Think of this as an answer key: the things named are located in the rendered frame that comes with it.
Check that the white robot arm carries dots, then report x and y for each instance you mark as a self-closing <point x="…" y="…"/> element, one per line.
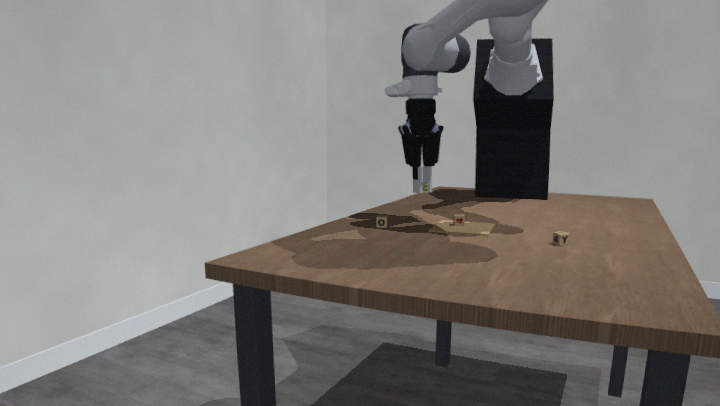
<point x="512" y="71"/>

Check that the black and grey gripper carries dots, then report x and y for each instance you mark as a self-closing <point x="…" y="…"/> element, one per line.
<point x="421" y="124"/>

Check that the tan flat mat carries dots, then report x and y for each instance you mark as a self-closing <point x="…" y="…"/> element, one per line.
<point x="470" y="228"/>

